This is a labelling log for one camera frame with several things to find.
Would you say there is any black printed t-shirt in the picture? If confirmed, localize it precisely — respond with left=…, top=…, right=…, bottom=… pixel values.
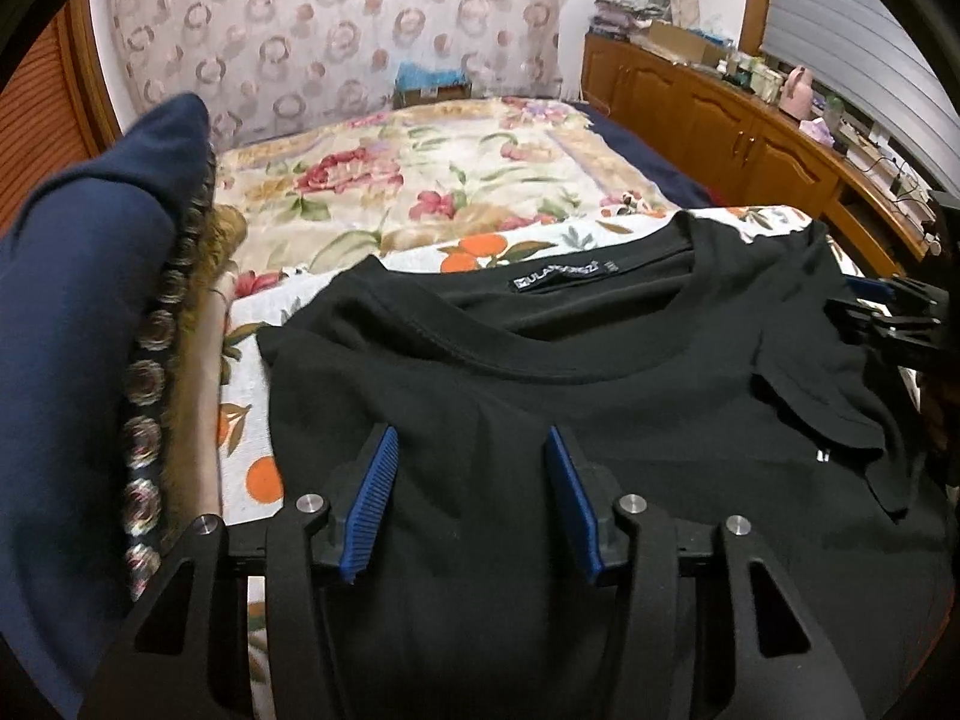
left=255, top=209, right=955, bottom=720

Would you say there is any mustard yellow folded blanket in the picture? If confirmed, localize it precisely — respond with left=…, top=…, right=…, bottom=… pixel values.
left=161, top=205, right=247, bottom=538

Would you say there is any wooden sideboard cabinet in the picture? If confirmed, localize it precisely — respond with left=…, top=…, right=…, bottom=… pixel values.
left=581, top=34, right=928, bottom=277

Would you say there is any pink kettle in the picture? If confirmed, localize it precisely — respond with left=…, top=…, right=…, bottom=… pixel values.
left=779, top=65, right=814, bottom=122

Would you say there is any grey window blind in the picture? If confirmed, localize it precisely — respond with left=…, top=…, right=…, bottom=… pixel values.
left=761, top=0, right=958, bottom=193

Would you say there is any cardboard box on cabinet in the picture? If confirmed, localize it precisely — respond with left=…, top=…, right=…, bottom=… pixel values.
left=647, top=21, right=727, bottom=67

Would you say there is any navy blue folded blanket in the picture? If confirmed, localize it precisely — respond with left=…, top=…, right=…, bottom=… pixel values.
left=2, top=93, right=210, bottom=718

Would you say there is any floral bed quilt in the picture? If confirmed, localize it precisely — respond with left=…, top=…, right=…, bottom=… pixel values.
left=215, top=98, right=675, bottom=273

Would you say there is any blue item in box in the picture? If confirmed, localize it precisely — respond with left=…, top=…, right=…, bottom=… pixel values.
left=392, top=62, right=472, bottom=109

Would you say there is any circle patterned sheer curtain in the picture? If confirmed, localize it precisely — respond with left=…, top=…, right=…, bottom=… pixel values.
left=96, top=0, right=566, bottom=149

